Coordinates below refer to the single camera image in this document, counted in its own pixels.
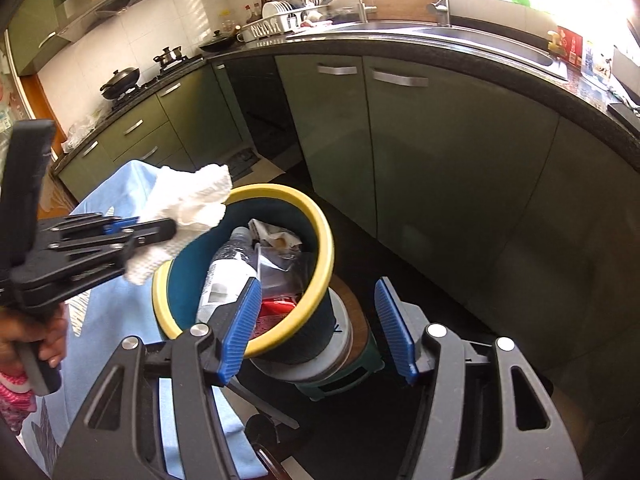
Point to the person's left hand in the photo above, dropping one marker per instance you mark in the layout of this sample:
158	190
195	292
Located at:
7	340

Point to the white mug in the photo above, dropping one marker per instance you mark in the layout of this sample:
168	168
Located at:
242	36

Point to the clear plastic bottle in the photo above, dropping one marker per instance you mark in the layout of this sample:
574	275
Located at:
225	270

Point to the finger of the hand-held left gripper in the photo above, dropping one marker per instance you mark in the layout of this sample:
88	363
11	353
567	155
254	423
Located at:
75	270
75	224

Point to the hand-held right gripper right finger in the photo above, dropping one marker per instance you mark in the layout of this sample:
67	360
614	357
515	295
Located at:
395	330

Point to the pink cloth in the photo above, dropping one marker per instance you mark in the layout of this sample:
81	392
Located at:
315	23

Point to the white paper towel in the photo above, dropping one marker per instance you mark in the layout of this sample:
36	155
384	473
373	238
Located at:
195	195

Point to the steel kitchen sink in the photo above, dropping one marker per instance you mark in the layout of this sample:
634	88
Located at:
500	45

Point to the clear plastic bags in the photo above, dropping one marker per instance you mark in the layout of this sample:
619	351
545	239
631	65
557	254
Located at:
82	132

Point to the stack of white plates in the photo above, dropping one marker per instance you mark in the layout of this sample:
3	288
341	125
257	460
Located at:
276	10

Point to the black gas stove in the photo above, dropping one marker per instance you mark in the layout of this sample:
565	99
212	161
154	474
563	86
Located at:
150	82

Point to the red packet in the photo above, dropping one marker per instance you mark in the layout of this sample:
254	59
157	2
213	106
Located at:
275	307

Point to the sauce bottles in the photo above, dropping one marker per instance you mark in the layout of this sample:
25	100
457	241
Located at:
255	10

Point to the crumpled printed wrapper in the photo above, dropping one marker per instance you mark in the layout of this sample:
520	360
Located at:
272	235

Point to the black frying pan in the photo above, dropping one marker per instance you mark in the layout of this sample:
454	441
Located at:
217	42

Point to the clear plastic bag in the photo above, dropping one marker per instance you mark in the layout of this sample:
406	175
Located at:
280	270

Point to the green wall cabinets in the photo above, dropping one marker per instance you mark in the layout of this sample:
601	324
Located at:
30	25

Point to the green plastic stool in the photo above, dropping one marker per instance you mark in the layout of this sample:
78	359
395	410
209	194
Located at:
350	375

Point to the dark small pot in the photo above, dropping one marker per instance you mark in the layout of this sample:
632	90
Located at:
170	56

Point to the green base cabinets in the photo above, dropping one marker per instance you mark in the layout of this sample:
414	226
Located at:
450	160

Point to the red box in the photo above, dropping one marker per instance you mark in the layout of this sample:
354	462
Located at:
570	47

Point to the blue star print tablecloth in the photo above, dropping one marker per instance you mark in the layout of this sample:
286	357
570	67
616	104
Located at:
107	310

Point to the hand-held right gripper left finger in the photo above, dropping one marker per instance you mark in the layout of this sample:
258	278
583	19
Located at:
240	325

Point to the black metal frame leg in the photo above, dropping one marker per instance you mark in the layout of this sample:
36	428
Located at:
265	405

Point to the white dish rack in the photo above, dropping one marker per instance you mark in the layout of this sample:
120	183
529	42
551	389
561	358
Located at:
270	27

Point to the steel range hood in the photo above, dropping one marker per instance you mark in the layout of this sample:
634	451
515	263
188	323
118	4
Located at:
110	10

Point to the blue white package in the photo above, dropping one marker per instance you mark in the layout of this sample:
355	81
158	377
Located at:
595	60

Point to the yellow rimmed dark bin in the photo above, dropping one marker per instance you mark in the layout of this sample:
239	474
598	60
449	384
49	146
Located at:
320	240

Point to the black wok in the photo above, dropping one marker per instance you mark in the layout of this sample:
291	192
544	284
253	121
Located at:
120	82

